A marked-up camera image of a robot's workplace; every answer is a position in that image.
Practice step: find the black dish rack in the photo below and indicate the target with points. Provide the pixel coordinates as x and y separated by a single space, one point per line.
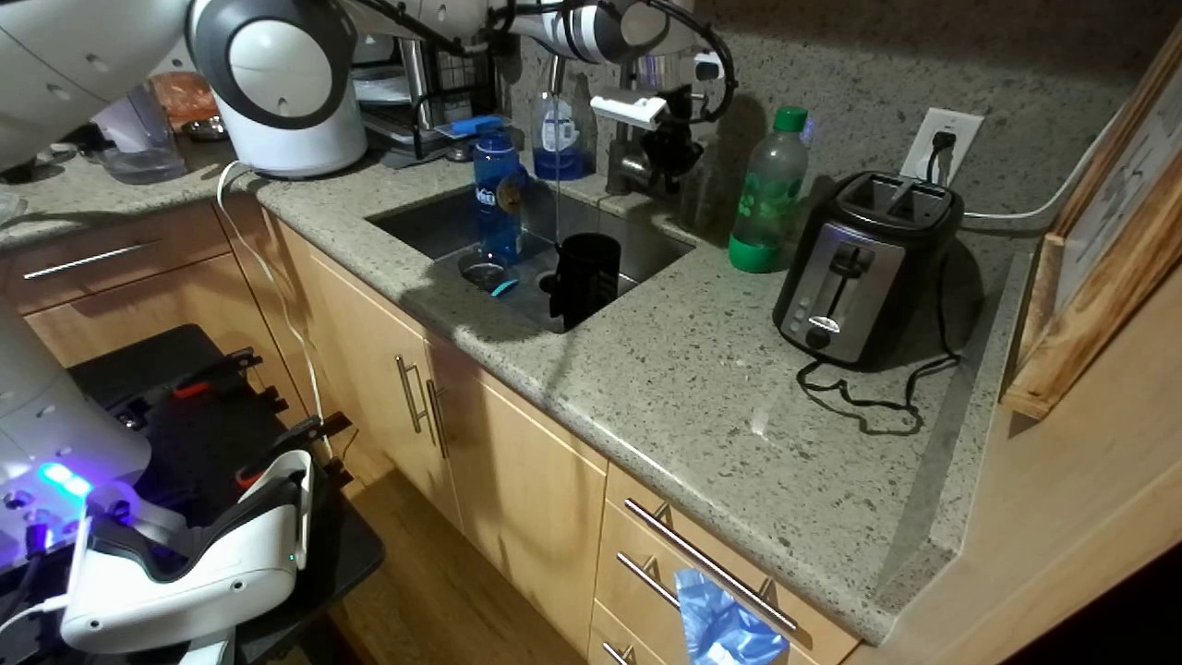
429 97

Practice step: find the clear water filter pitcher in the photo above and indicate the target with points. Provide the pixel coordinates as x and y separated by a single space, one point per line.
135 140

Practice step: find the green soda bottle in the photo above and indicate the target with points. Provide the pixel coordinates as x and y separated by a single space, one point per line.
764 186

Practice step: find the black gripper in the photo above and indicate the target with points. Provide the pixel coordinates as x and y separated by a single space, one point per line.
669 119

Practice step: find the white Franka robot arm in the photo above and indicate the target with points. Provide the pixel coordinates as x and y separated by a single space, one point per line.
76 59

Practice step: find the steel kitchen faucet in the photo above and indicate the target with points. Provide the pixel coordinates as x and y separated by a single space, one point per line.
620 161

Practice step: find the black mug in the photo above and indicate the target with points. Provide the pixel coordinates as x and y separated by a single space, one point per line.
587 278

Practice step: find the blue plastic bag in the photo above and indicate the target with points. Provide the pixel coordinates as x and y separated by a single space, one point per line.
720 621

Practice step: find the black silver toaster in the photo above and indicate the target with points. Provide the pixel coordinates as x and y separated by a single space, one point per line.
860 270

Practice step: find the blue dish soap bottle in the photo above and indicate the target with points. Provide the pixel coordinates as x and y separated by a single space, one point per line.
557 140

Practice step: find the white rice cooker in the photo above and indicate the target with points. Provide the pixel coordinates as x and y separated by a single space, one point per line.
300 148

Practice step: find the white VR headset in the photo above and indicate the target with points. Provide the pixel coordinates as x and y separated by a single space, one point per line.
184 593

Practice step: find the red food package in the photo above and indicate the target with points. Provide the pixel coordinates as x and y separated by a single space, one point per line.
184 102

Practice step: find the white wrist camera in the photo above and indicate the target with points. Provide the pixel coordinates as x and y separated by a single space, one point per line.
628 110

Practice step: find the blue water bottle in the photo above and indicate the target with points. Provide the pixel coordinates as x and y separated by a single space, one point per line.
500 197

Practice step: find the wooden picture frame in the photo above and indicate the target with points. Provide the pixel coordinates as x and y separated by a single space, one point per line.
1084 308

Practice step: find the black clamp red tip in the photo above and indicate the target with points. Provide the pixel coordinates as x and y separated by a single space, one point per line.
295 447
216 374

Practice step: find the white wall conduit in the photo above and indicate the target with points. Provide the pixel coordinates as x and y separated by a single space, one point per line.
1020 222

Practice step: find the black robot cart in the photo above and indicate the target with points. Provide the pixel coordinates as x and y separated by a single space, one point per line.
195 428

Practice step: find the steel sink basin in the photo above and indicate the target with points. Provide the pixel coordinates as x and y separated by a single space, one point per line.
429 225

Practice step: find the white wall outlet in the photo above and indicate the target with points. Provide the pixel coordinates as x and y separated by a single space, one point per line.
966 129

